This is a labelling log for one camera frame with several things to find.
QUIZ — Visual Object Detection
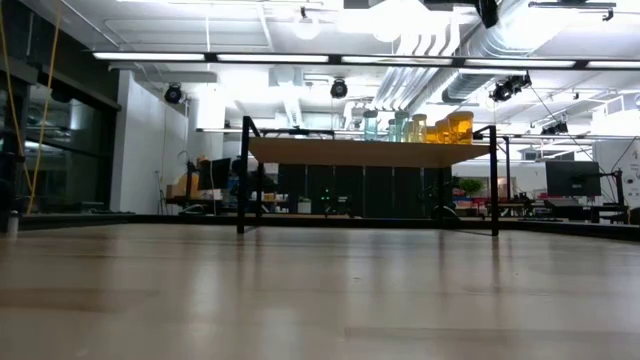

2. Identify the dark cabinet row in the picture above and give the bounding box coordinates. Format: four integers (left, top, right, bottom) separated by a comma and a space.
277, 164, 454, 219

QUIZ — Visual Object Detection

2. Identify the person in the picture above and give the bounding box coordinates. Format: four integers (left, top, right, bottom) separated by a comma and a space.
177, 154, 211, 200

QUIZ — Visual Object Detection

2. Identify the green leafy plant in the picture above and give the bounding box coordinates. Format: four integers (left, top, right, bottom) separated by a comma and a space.
457, 177, 485, 199

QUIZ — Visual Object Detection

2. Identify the white globe lamp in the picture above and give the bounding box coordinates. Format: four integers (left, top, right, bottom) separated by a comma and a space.
292, 5, 321, 41

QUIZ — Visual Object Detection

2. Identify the black track light cluster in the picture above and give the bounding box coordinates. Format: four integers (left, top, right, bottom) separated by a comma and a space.
488, 72, 533, 104
539, 119, 570, 136

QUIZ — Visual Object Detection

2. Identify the black overhead light bar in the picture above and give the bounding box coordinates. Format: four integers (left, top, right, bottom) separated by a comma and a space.
89, 49, 640, 71

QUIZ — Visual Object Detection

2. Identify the large black computer monitor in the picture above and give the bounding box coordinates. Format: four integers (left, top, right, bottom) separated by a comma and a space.
544, 159, 603, 198

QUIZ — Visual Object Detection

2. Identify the black table edge rail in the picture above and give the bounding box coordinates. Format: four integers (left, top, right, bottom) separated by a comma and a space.
0, 212, 640, 242

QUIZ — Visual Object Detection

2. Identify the wooden shelf black metal frame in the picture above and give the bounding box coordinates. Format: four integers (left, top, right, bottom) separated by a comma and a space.
235, 115, 501, 237

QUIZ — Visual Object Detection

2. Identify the silver ventilation duct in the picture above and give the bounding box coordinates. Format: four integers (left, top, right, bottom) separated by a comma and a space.
441, 0, 539, 105

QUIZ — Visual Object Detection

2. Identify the yellow cable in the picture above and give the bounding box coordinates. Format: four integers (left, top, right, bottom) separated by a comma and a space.
0, 7, 32, 196
27, 0, 64, 215

